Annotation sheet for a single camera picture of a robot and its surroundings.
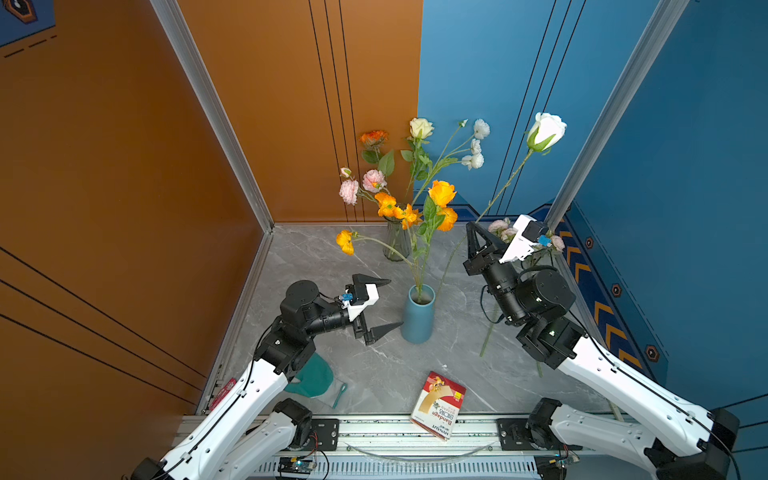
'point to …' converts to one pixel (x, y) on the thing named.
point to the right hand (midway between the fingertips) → (465, 224)
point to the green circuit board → (294, 465)
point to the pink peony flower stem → (372, 181)
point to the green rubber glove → (315, 378)
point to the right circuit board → (554, 467)
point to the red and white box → (438, 405)
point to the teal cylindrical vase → (419, 313)
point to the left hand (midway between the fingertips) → (393, 298)
